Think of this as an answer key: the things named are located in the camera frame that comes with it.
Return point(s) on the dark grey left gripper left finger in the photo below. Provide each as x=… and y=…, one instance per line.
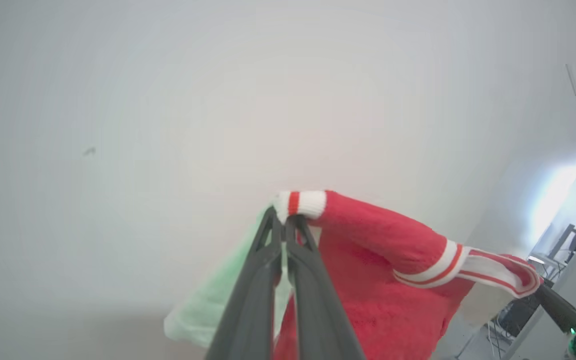
x=248, y=310

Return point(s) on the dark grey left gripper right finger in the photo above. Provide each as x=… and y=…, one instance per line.
x=318, y=310

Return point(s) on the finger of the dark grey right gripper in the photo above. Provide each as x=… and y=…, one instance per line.
x=560, y=309

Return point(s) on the red basketball jersey white trim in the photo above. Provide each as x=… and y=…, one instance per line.
x=368, y=280

